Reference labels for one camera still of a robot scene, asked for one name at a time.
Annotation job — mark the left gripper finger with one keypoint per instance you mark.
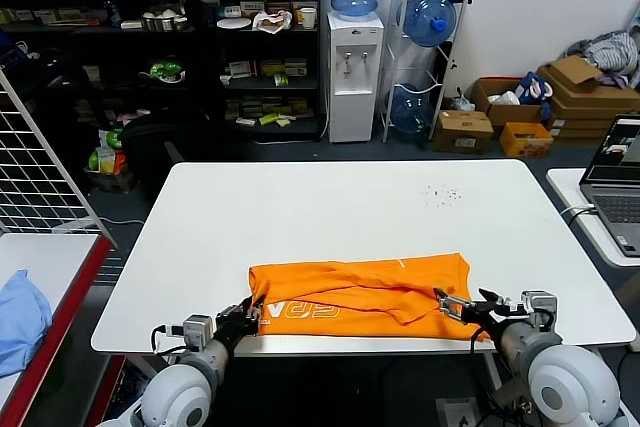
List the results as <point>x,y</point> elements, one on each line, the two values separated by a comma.
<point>257,311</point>
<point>243,309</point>

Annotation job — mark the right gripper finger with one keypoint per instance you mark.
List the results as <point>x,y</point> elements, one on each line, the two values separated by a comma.
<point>452,306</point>
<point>505,306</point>

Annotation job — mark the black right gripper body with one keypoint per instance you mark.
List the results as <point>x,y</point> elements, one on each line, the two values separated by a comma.
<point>482,319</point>

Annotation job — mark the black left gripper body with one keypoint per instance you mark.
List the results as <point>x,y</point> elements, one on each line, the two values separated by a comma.
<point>237,327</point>

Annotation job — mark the orange t-shirt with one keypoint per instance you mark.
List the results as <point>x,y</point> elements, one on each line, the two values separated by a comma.
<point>350,292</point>

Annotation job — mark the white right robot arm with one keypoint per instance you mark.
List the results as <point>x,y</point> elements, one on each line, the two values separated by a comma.
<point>565,382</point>

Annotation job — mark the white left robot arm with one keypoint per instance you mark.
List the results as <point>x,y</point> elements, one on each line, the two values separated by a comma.
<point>175,392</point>

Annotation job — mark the grey clothes pile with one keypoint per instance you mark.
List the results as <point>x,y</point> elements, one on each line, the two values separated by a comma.
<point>610,49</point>

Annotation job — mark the white rounded work table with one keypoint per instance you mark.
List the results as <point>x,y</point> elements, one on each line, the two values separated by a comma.
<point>250,217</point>

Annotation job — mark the white floor socket box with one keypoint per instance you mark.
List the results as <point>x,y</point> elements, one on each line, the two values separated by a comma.
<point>457,414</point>

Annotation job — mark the white side table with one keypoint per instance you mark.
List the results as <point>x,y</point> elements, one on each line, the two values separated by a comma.
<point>565,187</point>

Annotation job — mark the grey open laptop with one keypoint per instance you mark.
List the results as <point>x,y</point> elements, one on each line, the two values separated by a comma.
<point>615,202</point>

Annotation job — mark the yellow cardboard box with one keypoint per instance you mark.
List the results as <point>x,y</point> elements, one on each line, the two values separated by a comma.
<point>525,142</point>

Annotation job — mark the closed brown cardboard box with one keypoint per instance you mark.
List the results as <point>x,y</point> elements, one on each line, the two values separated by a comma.
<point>462,132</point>

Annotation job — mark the open brown cardboard box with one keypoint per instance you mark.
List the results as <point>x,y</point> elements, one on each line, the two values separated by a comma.
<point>505,114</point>

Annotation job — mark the black office chair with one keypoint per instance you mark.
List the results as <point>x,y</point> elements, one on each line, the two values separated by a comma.
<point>150,137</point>

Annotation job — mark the basket of snack packets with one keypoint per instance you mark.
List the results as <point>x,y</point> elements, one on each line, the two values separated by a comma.
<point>107,159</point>

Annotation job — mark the small tied plastic bag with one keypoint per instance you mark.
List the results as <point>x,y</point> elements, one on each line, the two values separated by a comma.
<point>462,103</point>

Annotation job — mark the red edged white table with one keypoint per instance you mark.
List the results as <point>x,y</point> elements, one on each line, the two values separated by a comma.
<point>45,257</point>

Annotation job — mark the black shelf unit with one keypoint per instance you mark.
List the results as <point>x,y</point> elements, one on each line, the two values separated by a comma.
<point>210,97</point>

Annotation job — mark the light blue cloth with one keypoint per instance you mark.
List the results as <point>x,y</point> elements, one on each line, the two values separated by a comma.
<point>20,317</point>

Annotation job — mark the blue white bag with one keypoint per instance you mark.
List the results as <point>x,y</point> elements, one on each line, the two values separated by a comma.
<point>530,89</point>

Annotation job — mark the stacked flat cardboard boxes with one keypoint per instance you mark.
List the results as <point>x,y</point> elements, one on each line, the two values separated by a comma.
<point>590,102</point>

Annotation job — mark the white water dispenser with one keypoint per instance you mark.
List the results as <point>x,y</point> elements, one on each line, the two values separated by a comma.
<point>352,87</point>

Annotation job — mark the plate of green fruit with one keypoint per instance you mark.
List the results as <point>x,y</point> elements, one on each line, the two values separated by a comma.
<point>165,69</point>

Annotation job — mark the white metal jug rack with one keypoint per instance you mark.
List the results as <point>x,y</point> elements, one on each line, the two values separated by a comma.
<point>392,47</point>

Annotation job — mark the white plate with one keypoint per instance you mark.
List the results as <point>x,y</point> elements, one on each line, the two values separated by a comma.
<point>233,23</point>

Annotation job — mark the white red plastic bag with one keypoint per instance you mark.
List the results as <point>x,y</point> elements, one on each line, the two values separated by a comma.
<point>270,22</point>

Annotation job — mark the white paper cup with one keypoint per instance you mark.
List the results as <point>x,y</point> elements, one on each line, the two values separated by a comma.
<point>308,18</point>

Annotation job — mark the metal bowl with eggs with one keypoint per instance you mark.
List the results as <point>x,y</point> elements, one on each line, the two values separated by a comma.
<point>162,19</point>

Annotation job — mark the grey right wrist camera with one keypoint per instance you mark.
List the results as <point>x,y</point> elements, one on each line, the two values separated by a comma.
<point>540,304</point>

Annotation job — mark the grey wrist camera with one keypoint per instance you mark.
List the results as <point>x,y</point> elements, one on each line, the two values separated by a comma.
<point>540,304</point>
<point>197,331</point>

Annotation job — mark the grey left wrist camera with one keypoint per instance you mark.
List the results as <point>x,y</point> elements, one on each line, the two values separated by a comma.
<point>197,331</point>

